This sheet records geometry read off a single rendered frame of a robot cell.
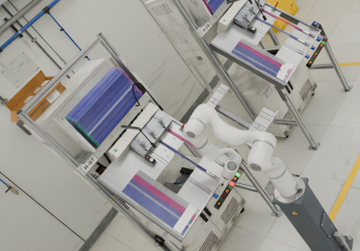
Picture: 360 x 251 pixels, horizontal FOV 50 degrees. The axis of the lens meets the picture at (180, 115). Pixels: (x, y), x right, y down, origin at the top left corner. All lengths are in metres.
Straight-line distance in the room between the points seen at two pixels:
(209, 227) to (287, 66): 1.44
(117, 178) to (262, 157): 1.10
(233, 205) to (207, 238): 0.37
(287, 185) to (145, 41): 2.87
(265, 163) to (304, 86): 1.96
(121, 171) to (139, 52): 2.14
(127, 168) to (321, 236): 1.34
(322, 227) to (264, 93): 1.36
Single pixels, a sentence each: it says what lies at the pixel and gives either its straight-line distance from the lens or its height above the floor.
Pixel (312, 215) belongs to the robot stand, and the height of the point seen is 0.52.
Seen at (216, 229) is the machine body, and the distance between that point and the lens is 3.24.
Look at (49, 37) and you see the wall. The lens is 4.13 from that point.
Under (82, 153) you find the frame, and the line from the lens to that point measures 2.73.
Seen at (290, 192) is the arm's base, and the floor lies 0.74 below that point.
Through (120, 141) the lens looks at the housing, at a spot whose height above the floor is 1.28.
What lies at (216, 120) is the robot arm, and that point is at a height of 1.31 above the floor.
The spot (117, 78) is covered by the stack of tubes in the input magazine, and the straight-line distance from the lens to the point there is 2.68.
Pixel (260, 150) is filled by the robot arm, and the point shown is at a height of 1.12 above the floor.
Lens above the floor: 2.43
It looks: 28 degrees down
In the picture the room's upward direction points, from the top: 38 degrees counter-clockwise
